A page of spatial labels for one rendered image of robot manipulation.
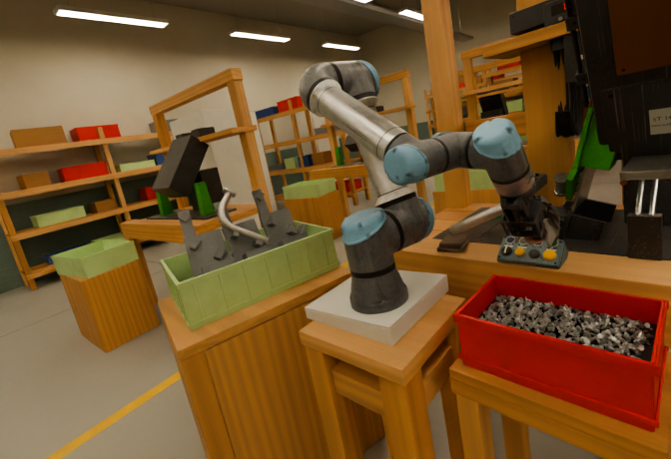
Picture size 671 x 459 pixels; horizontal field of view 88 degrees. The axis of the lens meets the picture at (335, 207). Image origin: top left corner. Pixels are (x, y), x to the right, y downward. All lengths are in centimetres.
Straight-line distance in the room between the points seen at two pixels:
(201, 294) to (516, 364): 94
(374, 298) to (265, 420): 73
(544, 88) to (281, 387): 146
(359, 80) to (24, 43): 705
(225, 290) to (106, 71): 690
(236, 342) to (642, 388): 102
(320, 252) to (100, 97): 670
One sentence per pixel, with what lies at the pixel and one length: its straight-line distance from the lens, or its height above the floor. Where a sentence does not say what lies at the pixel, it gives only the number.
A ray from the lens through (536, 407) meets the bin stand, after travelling 80.
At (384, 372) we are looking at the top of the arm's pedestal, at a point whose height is 83.
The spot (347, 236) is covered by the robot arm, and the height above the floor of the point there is 108.
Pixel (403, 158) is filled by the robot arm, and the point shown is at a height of 126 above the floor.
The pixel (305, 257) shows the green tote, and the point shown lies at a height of 88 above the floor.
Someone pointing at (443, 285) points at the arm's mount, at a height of 88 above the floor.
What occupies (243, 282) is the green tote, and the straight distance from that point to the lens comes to 130.
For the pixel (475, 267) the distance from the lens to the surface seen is 111.
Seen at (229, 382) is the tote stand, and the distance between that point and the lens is 132.
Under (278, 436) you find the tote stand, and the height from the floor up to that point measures 32.
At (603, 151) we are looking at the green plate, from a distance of 117.
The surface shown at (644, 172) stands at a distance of 98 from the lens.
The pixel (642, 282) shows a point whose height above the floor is 90.
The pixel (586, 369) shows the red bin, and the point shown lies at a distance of 75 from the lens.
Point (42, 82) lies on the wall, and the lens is 759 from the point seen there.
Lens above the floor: 132
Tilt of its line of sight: 11 degrees down
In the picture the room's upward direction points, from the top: 11 degrees counter-clockwise
